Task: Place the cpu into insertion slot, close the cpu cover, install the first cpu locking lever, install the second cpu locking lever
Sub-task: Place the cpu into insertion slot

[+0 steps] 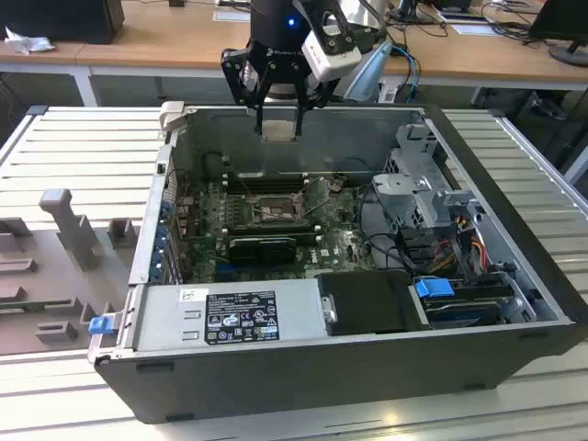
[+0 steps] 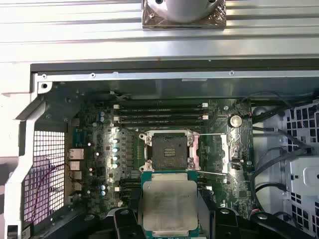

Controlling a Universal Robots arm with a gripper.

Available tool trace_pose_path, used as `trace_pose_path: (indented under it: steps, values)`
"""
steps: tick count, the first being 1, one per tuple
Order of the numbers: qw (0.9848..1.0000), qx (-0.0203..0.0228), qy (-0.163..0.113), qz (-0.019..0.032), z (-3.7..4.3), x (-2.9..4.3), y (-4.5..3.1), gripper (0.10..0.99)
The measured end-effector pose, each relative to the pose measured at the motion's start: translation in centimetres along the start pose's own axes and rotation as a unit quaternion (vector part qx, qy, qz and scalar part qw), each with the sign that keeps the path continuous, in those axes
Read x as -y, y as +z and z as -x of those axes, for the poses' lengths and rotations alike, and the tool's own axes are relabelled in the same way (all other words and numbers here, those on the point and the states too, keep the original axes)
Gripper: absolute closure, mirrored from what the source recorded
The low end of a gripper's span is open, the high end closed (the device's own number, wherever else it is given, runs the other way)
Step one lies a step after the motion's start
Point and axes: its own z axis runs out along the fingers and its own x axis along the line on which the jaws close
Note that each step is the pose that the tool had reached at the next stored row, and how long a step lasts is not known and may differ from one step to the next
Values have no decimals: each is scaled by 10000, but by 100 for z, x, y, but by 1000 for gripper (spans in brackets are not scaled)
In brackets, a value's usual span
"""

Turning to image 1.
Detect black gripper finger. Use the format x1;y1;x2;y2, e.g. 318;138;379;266
220;45;273;135
293;66;333;138

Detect silver CPU plate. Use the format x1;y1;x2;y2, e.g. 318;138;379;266
260;119;296;142

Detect metal socket cover frame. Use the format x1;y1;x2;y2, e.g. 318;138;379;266
296;177;331;217

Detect CPU socket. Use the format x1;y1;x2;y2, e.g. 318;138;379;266
250;195;300;222

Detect blue expansion slot retainers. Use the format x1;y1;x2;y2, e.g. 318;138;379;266
153;197;178;284

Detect wooden desk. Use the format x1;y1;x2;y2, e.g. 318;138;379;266
0;0;588;109

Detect metal drive cage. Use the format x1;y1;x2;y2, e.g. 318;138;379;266
370;121;489;233

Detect green motherboard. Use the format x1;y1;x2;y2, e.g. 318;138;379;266
181;176;368;284

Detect black desktop computer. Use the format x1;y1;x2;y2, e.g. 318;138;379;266
0;0;126;46

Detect crumpled white paper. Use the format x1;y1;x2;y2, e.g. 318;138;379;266
3;25;57;55

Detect black plastic shroud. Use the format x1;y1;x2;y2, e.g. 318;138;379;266
315;269;432;335

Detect hard disk in blue carrier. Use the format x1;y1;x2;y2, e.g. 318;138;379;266
412;277;503;330

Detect grey power supply with label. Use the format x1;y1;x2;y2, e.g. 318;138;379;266
114;277;340;354

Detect black monitor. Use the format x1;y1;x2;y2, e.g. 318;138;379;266
527;0;588;69

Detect grey parts rack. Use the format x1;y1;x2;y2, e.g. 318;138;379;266
0;187;141;357

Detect blue release latch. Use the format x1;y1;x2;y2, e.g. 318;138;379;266
86;315;115;336

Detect black PC case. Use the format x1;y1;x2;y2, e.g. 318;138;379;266
86;101;581;424

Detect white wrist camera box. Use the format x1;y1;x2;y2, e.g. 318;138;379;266
300;8;363;84

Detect grey plastic case handle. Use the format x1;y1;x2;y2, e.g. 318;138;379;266
158;100;186;135

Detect blue cable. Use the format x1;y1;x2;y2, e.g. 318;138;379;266
389;40;422;101

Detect coloured wire bundle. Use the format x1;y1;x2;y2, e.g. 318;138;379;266
429;218;491;277

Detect metal disk bay frame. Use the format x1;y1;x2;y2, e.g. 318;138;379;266
458;269;539;323

